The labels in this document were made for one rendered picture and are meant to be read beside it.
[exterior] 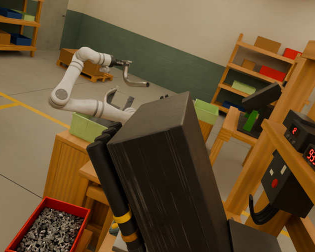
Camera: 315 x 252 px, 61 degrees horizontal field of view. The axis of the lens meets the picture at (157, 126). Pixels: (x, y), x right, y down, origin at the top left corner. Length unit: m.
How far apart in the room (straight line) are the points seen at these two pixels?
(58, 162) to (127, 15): 7.18
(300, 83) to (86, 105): 1.10
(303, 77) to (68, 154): 1.62
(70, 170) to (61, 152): 0.16
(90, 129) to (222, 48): 6.41
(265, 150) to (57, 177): 1.54
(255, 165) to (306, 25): 6.76
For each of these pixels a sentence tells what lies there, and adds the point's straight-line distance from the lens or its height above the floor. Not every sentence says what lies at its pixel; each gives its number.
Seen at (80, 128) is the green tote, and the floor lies 0.86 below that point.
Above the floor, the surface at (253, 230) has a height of 1.24.
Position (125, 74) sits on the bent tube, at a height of 1.40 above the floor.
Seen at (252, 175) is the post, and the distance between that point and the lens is 1.66.
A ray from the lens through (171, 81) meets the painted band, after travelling 8.37.
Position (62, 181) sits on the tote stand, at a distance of 2.25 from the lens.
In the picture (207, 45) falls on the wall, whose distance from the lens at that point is 8.12.
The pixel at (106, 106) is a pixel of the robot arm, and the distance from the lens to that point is 1.48.
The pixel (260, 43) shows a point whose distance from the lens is 7.53.
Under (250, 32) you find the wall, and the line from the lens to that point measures 8.05.
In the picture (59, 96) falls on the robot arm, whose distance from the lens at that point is 1.39.
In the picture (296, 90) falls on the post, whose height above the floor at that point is 1.69.
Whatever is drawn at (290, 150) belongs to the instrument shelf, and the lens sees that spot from 0.98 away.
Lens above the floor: 1.77
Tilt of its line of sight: 20 degrees down
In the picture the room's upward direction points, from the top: 20 degrees clockwise
